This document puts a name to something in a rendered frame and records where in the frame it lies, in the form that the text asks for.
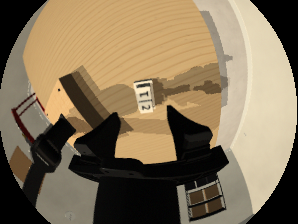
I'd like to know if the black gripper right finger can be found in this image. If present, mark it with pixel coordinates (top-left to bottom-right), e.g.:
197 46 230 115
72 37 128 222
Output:
167 105 213 162

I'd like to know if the white number cube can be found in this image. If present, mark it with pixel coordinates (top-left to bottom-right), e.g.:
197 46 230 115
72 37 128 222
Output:
136 83 152 101
139 99 153 113

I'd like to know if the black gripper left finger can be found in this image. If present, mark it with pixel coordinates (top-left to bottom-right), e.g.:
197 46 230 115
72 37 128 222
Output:
73 112 121 165

